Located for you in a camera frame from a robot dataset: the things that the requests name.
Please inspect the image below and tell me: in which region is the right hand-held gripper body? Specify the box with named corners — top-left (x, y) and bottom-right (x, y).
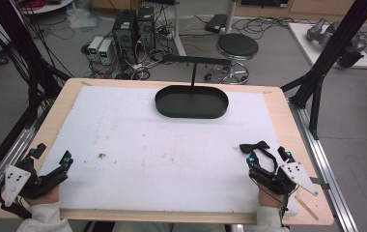
top-left (248, 160), bottom-right (320, 197)

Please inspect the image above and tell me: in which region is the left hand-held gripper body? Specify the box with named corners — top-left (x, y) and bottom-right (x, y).
top-left (0, 155), bottom-right (70, 208)

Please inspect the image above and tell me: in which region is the black bow tie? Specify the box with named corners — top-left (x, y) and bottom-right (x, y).
top-left (239, 140), bottom-right (280, 176)

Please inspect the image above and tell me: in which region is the person's left hand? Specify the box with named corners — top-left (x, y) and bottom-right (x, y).
top-left (23, 185), bottom-right (61, 208)

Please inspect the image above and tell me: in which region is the person's right hand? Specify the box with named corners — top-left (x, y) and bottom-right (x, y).
top-left (258, 186), bottom-right (290, 210)

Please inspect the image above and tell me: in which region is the thin wooden stick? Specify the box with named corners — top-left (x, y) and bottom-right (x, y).
top-left (295, 194), bottom-right (320, 222)

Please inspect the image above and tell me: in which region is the white foam mat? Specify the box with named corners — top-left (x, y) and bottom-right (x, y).
top-left (38, 84), bottom-right (300, 217)

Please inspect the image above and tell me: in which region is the black tray stand with crossbar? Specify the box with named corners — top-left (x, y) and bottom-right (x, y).
top-left (154, 53), bottom-right (233, 120)

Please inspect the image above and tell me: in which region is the white floor board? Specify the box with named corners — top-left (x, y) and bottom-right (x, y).
top-left (287, 21), bottom-right (367, 70)

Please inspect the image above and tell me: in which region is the black round stool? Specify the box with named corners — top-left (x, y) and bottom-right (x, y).
top-left (206, 32), bottom-right (260, 86)

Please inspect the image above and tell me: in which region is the white power supply unit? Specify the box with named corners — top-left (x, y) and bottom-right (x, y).
top-left (98, 39), bottom-right (117, 66)
top-left (87, 35), bottom-right (104, 56)

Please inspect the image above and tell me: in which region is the clear plastic bag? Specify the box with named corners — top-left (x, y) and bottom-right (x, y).
top-left (66, 5), bottom-right (103, 34)

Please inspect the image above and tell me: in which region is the large black computer tower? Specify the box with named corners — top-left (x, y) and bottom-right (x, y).
top-left (111, 9), bottom-right (140, 65)

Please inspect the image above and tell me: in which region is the flat black box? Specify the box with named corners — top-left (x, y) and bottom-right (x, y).
top-left (204, 13), bottom-right (229, 35)

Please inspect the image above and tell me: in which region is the round white table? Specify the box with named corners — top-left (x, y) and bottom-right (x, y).
top-left (19, 0), bottom-right (75, 15)

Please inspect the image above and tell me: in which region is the slim black computer tower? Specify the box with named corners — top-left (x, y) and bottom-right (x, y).
top-left (136, 5), bottom-right (156, 51)

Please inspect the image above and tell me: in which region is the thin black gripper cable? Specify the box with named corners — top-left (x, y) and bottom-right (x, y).
top-left (250, 176), bottom-right (300, 228)

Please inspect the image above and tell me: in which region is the small metal bracket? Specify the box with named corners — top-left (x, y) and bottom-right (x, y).
top-left (309, 176), bottom-right (331, 191)

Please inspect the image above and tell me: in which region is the black frame strut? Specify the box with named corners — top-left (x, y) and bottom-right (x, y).
top-left (0, 0), bottom-right (71, 131)
top-left (280, 0), bottom-right (367, 140)

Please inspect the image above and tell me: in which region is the tangle of floor cables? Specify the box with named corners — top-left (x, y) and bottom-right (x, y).
top-left (80, 6), bottom-right (180, 81)

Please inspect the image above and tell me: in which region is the white metal table frame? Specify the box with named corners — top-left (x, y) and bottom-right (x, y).
top-left (171, 0), bottom-right (238, 58)

